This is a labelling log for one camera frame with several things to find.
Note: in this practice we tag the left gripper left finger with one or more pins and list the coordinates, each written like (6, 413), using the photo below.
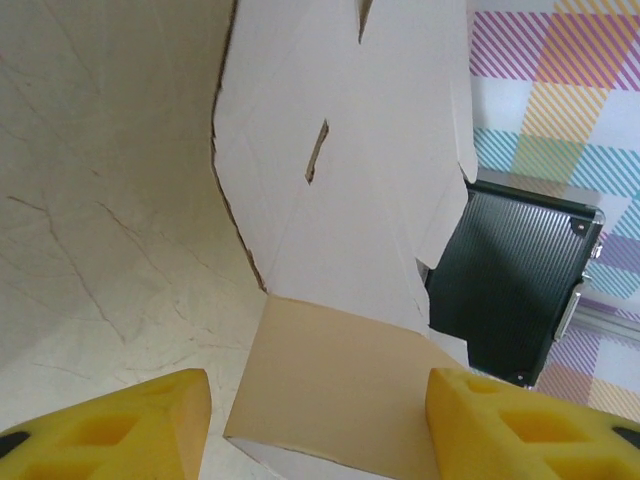
(100, 440)

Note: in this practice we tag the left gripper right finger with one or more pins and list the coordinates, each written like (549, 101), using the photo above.
(525, 440)

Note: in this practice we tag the cardboard folding box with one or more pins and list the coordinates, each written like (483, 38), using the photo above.
(350, 150)

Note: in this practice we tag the aluminium side rail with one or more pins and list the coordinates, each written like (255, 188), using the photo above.
(610, 320)

